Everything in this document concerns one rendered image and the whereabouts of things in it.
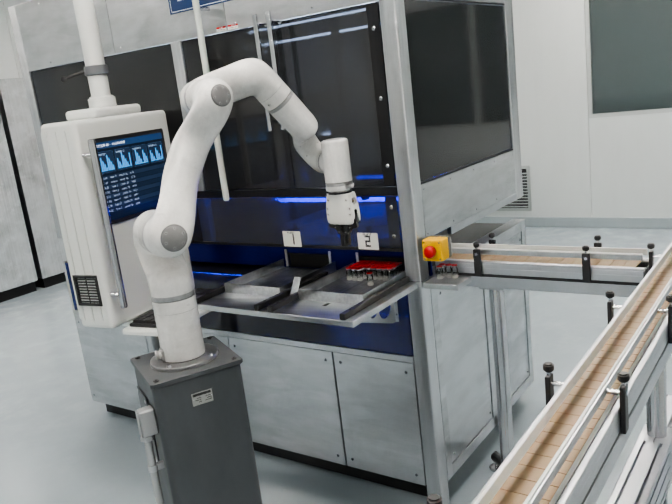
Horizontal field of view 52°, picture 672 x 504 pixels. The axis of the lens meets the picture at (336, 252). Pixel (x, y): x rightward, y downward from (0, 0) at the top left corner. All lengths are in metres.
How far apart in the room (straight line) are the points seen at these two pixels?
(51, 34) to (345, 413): 2.12
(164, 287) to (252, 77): 0.62
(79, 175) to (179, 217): 0.77
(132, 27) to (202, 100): 1.25
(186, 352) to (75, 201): 0.86
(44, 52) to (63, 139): 1.05
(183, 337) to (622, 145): 5.39
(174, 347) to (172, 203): 0.40
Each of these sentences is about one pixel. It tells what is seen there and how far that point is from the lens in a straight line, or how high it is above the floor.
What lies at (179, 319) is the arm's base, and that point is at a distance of 1.94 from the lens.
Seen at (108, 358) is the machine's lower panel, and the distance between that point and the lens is 3.75.
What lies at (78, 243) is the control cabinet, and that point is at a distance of 2.65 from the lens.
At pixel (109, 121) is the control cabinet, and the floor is 1.53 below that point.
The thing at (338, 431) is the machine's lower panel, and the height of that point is 0.24.
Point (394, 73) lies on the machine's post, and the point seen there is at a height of 1.57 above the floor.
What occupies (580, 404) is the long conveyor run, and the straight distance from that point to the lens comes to 1.39.
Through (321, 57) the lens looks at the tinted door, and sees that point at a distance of 2.45.
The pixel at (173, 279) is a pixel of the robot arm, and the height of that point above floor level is 1.10.
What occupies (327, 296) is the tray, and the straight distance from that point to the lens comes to 2.26.
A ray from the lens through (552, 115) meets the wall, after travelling 6.93.
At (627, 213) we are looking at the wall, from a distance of 6.89.
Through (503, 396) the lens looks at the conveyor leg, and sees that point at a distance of 2.57.
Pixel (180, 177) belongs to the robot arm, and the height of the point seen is 1.37.
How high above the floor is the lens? 1.55
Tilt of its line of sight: 13 degrees down
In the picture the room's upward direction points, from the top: 7 degrees counter-clockwise
